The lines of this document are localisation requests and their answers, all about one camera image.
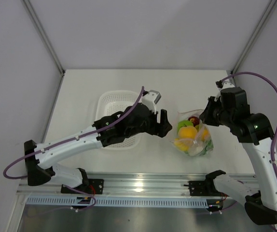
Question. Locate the aluminium frame post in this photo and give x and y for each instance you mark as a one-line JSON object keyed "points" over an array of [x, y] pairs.
{"points": [[42, 34], [262, 22]]}

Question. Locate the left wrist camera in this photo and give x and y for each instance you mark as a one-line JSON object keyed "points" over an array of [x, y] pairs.
{"points": [[150, 99]]}

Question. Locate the white perforated plastic basket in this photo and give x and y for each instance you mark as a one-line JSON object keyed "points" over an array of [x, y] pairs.
{"points": [[112, 102]]}

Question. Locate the yellow mango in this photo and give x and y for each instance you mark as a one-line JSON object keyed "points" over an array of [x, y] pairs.
{"points": [[202, 132]]}

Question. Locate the clear zip top bag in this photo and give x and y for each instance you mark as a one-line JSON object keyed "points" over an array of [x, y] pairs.
{"points": [[184, 116]]}

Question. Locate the left aluminium frame post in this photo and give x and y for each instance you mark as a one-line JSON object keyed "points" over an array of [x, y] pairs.
{"points": [[42, 34]]}

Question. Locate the green apple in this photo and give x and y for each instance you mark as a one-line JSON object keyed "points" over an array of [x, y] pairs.
{"points": [[184, 123]]}

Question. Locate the right aluminium frame post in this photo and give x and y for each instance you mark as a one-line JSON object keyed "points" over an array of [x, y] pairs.
{"points": [[262, 22]]}

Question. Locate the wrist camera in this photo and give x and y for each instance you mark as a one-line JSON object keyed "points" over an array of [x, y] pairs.
{"points": [[221, 86], [150, 99]]}

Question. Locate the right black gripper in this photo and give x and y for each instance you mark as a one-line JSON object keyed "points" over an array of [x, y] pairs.
{"points": [[206, 116]]}

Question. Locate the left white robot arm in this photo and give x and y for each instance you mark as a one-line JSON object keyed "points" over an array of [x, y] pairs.
{"points": [[42, 160]]}

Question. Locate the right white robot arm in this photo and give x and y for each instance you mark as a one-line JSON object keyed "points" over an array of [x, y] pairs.
{"points": [[254, 131]]}

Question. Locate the orange fruit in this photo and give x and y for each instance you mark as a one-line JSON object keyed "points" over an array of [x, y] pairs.
{"points": [[188, 132]]}

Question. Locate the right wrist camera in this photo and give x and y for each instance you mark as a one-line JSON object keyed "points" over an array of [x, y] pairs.
{"points": [[221, 86]]}

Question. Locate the aluminium mounting rail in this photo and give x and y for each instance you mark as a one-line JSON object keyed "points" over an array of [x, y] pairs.
{"points": [[137, 185]]}

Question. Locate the white slotted cable duct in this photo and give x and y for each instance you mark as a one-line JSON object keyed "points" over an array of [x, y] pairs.
{"points": [[118, 201]]}

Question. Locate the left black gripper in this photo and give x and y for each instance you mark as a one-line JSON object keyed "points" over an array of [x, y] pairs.
{"points": [[163, 127]]}

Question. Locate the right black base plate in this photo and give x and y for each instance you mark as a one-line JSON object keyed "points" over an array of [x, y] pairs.
{"points": [[203, 188]]}

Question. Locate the green lettuce head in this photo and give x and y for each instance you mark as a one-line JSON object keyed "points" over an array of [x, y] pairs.
{"points": [[200, 148]]}

